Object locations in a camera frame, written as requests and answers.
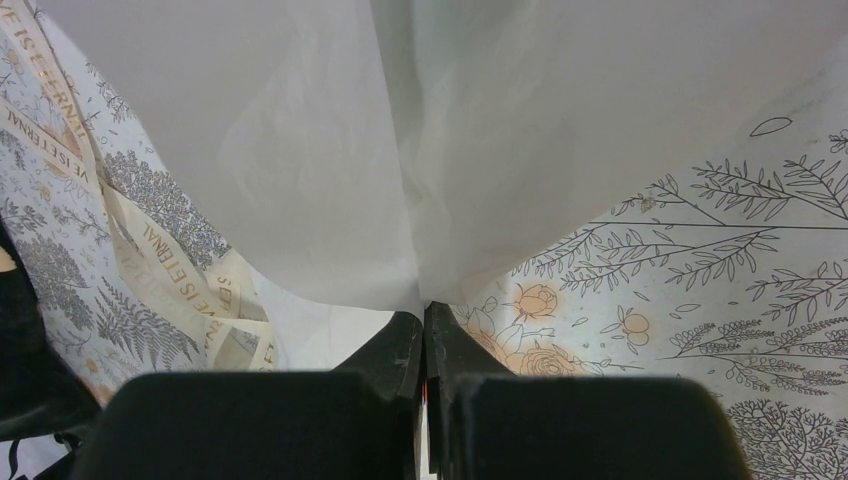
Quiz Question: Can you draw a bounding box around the white wrapping paper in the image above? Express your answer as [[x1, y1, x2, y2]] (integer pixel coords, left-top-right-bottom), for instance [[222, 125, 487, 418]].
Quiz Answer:
[[42, 1, 847, 369]]

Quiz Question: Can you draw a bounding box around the cream ribbon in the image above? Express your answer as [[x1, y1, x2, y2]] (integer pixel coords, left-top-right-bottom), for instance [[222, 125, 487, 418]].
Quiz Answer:
[[1, 1, 277, 371]]

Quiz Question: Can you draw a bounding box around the floral tablecloth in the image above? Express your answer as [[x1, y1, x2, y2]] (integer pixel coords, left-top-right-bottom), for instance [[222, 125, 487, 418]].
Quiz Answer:
[[1, 1, 847, 479]]

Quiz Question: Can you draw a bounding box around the black flower-pattern blanket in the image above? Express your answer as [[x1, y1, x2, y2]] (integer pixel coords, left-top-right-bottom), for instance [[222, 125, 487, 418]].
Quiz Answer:
[[1, 229, 101, 479]]

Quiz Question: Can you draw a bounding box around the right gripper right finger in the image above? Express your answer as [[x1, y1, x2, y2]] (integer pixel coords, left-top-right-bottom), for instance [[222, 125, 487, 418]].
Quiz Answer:
[[423, 302, 510, 479]]

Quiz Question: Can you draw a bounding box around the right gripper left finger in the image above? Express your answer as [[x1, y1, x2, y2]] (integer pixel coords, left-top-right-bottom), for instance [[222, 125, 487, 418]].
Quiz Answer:
[[332, 312, 423, 479]]

